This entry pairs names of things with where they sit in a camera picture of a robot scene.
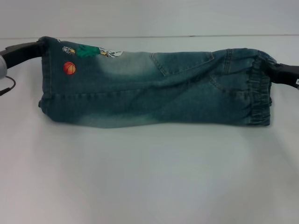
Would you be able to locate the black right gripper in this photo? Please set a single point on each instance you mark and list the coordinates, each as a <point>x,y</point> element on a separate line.
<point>287,74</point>

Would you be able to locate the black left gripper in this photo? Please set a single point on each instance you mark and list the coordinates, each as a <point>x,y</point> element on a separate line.
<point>21,53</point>

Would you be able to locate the blue denim shorts with patches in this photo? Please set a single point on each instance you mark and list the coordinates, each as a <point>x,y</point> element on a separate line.
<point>151,93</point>

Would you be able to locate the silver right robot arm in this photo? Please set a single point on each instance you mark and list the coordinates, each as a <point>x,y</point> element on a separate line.
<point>297,84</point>

